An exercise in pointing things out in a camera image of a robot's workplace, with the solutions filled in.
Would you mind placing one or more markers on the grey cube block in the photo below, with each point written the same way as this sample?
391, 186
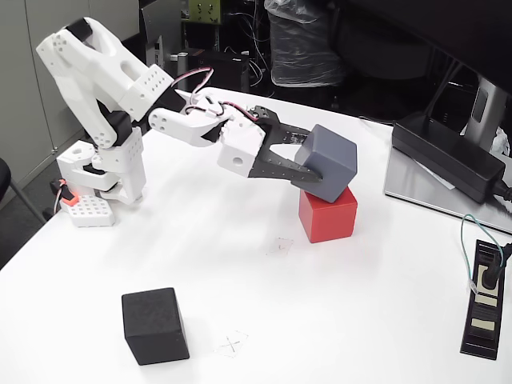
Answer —
332, 160

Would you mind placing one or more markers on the red cube block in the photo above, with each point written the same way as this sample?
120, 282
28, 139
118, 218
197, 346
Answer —
332, 220

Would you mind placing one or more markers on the black cube block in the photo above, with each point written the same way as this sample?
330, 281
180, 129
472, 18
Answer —
154, 324

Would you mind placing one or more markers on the clear tape mark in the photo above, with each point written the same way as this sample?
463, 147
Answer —
282, 246

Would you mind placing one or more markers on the black box with red strip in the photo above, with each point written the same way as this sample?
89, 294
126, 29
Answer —
228, 64

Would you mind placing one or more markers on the plastic-wrapped black object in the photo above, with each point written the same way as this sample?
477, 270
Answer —
300, 48

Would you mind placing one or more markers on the silver upright device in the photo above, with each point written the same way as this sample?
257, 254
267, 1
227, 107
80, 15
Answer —
182, 64

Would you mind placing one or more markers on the silver monitor stand base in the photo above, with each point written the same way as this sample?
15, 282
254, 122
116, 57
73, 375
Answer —
404, 184

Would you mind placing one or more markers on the green box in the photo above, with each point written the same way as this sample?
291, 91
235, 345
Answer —
204, 10

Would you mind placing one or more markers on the black power adapter brick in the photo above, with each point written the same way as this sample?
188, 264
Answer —
444, 156

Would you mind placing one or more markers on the orange connector clamp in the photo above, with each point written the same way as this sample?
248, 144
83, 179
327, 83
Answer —
69, 197

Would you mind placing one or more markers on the silver monitor stand neck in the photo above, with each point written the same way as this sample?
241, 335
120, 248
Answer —
486, 108

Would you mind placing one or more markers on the black monitor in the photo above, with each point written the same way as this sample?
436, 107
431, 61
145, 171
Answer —
460, 24

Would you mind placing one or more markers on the crumpled white plastic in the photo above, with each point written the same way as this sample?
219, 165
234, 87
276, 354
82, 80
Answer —
502, 140

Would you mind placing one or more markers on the black power plug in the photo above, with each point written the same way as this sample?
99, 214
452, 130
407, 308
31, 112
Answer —
490, 276

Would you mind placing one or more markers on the black chair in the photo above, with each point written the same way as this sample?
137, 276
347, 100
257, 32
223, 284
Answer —
3, 176

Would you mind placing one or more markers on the black power strip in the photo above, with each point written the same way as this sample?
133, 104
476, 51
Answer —
484, 320

